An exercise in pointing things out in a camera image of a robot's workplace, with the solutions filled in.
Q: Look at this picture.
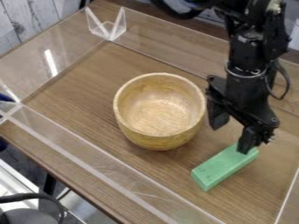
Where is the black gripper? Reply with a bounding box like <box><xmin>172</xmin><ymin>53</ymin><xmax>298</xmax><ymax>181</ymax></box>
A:
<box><xmin>206</xmin><ymin>66</ymin><xmax>280</xmax><ymax>155</ymax></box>

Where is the green rectangular block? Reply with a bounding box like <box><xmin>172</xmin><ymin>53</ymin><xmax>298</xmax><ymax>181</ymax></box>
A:
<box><xmin>191</xmin><ymin>143</ymin><xmax>259</xmax><ymax>192</ymax></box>

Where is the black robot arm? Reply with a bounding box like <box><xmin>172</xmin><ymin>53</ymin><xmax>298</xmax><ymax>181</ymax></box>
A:
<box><xmin>150</xmin><ymin>0</ymin><xmax>290</xmax><ymax>154</ymax></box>

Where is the brown wooden bowl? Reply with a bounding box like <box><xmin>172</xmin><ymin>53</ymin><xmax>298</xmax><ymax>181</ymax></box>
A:
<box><xmin>113</xmin><ymin>73</ymin><xmax>206</xmax><ymax>151</ymax></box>

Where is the white object at right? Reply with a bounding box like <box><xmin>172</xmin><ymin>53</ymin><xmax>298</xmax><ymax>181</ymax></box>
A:
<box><xmin>288</xmin><ymin>18</ymin><xmax>299</xmax><ymax>51</ymax></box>

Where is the black table leg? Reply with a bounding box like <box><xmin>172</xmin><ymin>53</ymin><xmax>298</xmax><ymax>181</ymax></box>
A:
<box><xmin>43</xmin><ymin>174</ymin><xmax>57</xmax><ymax>196</ymax></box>

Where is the blue object at edge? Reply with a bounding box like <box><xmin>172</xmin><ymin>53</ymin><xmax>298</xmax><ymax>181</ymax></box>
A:
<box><xmin>0</xmin><ymin>93</ymin><xmax>15</xmax><ymax>102</ymax></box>

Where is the clear acrylic enclosure wall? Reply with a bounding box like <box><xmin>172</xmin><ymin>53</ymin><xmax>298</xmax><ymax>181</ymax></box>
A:
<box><xmin>0</xmin><ymin>1</ymin><xmax>299</xmax><ymax>224</ymax></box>

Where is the black cable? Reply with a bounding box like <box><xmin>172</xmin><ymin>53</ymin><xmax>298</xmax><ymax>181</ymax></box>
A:
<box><xmin>0</xmin><ymin>192</ymin><xmax>68</xmax><ymax>224</ymax></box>

